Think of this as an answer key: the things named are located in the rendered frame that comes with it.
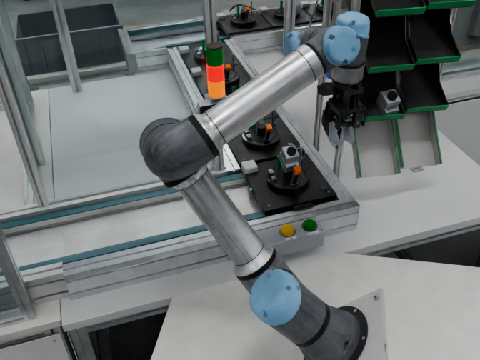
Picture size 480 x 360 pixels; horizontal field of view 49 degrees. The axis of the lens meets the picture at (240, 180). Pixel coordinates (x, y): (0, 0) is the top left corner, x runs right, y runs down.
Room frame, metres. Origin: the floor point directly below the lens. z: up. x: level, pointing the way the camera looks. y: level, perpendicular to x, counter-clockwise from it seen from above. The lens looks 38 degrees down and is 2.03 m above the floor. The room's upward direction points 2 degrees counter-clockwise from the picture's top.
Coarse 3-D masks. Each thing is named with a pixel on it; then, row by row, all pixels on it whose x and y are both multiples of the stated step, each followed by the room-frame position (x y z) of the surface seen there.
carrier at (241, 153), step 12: (264, 120) 1.70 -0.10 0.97; (276, 120) 1.70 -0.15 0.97; (252, 132) 1.59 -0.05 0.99; (264, 132) 1.57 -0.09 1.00; (276, 132) 1.58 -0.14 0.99; (288, 132) 1.61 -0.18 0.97; (228, 144) 1.56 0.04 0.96; (240, 144) 1.54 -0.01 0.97; (252, 144) 1.51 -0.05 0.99; (264, 144) 1.51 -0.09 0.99; (276, 144) 1.53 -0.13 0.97; (300, 144) 1.53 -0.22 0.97; (240, 156) 1.47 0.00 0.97; (252, 156) 1.47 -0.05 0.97; (264, 156) 1.46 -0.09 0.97; (240, 168) 1.43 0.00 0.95
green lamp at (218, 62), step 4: (208, 52) 1.37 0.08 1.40; (212, 52) 1.37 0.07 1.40; (216, 52) 1.37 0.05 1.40; (220, 52) 1.37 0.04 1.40; (208, 56) 1.37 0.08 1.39; (212, 56) 1.37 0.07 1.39; (216, 56) 1.37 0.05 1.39; (220, 56) 1.37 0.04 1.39; (208, 60) 1.37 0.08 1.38; (212, 60) 1.37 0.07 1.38; (216, 60) 1.37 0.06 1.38; (220, 60) 1.37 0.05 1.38; (208, 64) 1.37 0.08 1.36; (212, 64) 1.37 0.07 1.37; (216, 64) 1.37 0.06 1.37; (220, 64) 1.37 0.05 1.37
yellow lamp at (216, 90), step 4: (208, 84) 1.38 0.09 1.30; (212, 84) 1.37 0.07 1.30; (216, 84) 1.37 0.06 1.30; (220, 84) 1.37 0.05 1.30; (224, 84) 1.39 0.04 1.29; (208, 88) 1.39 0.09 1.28; (212, 88) 1.37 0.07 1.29; (216, 88) 1.37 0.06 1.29; (220, 88) 1.37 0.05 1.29; (224, 88) 1.38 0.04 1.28; (212, 92) 1.37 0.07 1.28; (216, 92) 1.37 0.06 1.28; (220, 92) 1.37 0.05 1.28; (224, 92) 1.38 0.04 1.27; (212, 96) 1.37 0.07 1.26; (216, 96) 1.37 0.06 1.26; (220, 96) 1.37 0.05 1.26
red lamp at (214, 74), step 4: (208, 68) 1.38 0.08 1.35; (212, 68) 1.37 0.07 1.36; (216, 68) 1.37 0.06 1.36; (220, 68) 1.37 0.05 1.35; (208, 72) 1.38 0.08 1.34; (212, 72) 1.37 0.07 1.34; (216, 72) 1.37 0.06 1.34; (220, 72) 1.37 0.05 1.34; (208, 76) 1.38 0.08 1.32; (212, 76) 1.37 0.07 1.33; (216, 76) 1.37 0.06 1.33; (220, 76) 1.37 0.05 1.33; (208, 80) 1.38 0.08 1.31; (212, 80) 1.37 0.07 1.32; (216, 80) 1.37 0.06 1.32; (220, 80) 1.37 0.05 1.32
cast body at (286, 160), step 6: (282, 150) 1.33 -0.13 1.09; (288, 150) 1.31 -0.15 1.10; (294, 150) 1.31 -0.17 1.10; (282, 156) 1.32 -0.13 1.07; (288, 156) 1.30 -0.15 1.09; (294, 156) 1.30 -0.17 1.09; (282, 162) 1.32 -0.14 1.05; (288, 162) 1.30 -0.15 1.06; (294, 162) 1.31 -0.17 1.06; (288, 168) 1.29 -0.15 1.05
